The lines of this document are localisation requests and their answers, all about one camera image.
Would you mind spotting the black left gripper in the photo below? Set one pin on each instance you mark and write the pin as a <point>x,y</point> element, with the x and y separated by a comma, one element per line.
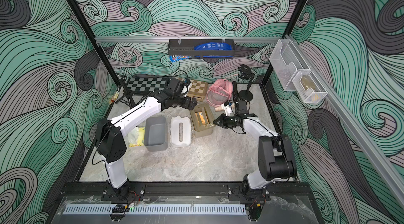
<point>192,104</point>

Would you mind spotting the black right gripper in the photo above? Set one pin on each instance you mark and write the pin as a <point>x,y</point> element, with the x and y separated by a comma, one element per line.
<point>221,118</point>

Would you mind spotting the orange tissue paper pack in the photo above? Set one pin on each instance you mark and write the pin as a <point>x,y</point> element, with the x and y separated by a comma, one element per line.
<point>202,118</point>

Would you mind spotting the khaki tissue box base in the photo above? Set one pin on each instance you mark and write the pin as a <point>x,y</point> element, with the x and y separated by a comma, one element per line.
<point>204,130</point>

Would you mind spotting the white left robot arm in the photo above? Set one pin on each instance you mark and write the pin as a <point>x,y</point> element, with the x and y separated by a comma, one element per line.
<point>110,133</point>

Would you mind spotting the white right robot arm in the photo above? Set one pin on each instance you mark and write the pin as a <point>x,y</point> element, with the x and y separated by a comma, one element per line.
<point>276,160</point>

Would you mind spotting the wooden chessboard box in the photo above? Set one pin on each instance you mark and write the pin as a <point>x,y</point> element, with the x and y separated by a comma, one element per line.
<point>198,90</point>

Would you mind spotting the white tissue box lid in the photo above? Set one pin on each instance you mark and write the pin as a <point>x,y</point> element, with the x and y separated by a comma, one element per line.
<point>180,131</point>

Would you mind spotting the grey tissue box base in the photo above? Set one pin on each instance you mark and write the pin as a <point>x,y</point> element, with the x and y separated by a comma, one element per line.
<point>155,134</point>

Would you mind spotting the yellow tissue paper pack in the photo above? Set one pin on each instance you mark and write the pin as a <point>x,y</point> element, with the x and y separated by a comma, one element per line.
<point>136,137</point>

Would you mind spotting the wooden pestle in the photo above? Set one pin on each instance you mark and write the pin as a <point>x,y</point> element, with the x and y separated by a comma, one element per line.
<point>228,108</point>

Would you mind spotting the pink mesh food cover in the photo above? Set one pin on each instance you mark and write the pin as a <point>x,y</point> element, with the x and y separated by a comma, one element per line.
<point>219,92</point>

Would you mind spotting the black remote control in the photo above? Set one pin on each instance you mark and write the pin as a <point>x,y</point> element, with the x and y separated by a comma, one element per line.
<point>235,92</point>

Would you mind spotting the blue plastic package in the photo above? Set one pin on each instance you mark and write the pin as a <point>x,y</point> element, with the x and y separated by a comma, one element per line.
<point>214,46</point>

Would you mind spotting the black green chessboard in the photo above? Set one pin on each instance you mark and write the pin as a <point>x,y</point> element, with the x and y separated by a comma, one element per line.
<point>145,85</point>

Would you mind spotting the black tripod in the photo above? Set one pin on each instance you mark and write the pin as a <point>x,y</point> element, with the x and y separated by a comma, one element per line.
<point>127,97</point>

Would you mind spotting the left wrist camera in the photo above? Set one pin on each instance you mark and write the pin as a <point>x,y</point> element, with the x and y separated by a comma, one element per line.
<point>179,87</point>

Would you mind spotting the black wall shelf basket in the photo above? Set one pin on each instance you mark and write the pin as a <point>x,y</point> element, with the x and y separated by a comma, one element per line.
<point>185,47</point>

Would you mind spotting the clear wall bin large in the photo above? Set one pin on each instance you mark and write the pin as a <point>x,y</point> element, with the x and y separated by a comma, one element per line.
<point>286,60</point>

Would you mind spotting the clear wall bin small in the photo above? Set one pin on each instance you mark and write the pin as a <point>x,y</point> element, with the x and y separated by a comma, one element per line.
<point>308,88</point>

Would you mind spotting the white slotted cable duct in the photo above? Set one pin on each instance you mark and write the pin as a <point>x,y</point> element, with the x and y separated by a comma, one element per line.
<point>159,209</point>

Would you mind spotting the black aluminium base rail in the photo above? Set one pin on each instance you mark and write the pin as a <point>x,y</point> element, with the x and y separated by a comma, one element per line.
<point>233,191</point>

